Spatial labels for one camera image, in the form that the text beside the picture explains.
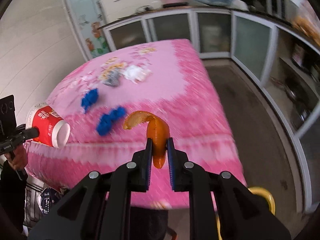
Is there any white cloth on counter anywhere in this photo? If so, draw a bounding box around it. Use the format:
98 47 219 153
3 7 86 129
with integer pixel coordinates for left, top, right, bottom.
224 0 249 11

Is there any silver rice cooker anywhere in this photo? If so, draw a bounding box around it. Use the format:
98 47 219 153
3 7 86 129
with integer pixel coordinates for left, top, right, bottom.
291 44 307 67

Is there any silver microwave oven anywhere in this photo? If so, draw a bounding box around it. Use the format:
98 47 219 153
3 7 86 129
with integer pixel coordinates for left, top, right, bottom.
265 0 288 19

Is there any white crumpled tissue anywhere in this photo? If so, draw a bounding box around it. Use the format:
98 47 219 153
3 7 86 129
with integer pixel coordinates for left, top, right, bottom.
122 65 152 83

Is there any kitchen counter cabinet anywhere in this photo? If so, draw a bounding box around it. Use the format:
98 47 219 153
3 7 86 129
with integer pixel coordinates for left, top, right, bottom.
97 5 320 213

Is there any person's left hand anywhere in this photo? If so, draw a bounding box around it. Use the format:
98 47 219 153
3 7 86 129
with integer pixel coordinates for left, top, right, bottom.
5 144 29 172

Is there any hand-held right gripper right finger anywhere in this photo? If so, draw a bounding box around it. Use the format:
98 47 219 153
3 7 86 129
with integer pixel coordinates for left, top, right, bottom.
167 137 292 240

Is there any dark blue plastic bag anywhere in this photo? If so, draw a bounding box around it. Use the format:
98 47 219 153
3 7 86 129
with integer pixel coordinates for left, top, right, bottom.
37 187 71 216

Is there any person's left forearm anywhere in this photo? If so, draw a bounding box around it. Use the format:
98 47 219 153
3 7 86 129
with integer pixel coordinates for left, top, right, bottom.
0 160 28 233

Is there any plastic bag of fried food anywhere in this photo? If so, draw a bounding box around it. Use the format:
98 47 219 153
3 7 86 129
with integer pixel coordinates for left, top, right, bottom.
291 0 320 46

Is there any silver foil wrapper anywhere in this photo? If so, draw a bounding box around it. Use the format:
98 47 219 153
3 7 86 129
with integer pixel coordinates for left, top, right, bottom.
102 69 123 88

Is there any glass door with flower print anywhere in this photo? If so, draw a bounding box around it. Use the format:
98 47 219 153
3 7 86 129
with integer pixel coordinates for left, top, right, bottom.
61 0 111 61

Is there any yellow rimmed trash bin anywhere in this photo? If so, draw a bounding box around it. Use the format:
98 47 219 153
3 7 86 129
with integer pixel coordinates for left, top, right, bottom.
216 186 276 240

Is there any orange peel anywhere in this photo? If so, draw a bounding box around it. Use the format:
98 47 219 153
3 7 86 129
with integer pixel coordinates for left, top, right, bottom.
123 111 171 169

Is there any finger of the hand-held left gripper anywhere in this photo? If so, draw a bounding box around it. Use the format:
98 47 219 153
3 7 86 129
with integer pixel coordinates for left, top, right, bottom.
16 127 40 142

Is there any pink floral tablecloth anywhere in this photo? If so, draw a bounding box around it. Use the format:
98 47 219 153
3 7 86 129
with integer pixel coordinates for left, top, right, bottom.
26 39 248 209

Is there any frying pan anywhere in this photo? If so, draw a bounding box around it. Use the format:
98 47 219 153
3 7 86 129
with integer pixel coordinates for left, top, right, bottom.
271 77 308 101

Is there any red paper cup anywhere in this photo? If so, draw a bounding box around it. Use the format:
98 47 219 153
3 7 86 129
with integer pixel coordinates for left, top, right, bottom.
26 102 71 148

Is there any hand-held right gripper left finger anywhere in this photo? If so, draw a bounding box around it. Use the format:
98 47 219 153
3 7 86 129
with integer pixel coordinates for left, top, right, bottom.
27 138 153 240

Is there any black induction cooktop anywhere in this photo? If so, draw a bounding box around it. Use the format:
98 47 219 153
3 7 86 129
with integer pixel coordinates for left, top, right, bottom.
162 2 189 8

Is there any person's dark trouser leg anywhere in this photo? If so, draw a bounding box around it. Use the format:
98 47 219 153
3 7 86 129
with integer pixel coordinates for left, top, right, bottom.
130 206 175 240

